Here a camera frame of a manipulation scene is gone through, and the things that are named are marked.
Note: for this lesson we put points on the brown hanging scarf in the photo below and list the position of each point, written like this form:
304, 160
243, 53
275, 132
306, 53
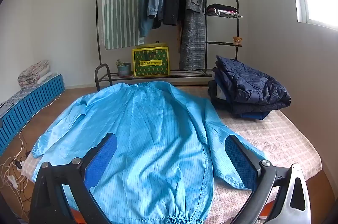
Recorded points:
181, 36

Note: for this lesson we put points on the grey plaid coat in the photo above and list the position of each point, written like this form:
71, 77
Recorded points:
192, 39

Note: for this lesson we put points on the green striped white cloth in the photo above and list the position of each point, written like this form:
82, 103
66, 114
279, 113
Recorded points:
118, 18

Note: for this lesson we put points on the navy quilted jacket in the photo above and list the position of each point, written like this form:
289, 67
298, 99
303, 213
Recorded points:
250, 84

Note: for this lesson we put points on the pink checked blanket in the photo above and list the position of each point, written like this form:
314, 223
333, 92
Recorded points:
285, 139

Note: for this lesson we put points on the dark and pink folded clothes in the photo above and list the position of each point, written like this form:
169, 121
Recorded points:
220, 8

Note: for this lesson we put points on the light blue striped coat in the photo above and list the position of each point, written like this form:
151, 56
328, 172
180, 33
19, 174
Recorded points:
158, 134

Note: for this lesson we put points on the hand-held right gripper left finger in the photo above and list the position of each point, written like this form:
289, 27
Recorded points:
101, 160

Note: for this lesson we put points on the grey patterned sheet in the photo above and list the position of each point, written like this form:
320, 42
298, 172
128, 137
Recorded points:
15, 99

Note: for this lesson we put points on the black metal clothes rack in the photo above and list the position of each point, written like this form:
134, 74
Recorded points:
179, 73

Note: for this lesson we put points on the small brown teddy bear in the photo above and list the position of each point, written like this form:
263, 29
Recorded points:
237, 40

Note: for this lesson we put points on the blue slatted bed frame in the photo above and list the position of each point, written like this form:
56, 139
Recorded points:
26, 107

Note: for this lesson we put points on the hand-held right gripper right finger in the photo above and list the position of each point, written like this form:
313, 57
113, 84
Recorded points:
240, 163

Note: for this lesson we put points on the yellow green patterned bag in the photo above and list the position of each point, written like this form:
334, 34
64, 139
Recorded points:
150, 62

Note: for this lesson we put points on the floral bundled bedding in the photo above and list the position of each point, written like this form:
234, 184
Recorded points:
33, 73

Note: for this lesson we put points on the potted plant in blue pot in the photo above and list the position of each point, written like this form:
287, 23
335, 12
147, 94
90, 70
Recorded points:
124, 69

